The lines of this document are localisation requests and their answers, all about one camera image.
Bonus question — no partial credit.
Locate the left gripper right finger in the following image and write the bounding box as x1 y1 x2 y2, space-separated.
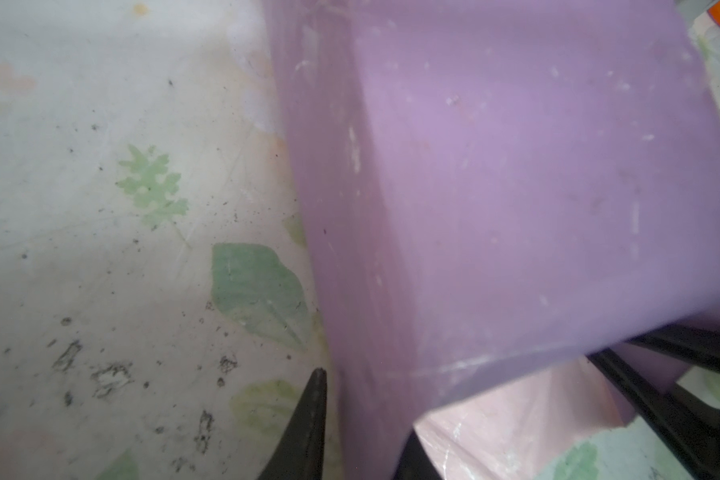
392 430 442 480

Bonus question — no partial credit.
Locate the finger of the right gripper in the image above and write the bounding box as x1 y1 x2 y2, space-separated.
588 324 720 480

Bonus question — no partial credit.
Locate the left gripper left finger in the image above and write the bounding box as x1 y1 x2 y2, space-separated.
257 368 328 480

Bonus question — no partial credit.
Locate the pink wrapping paper sheet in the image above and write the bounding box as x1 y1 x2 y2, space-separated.
263 1 720 479

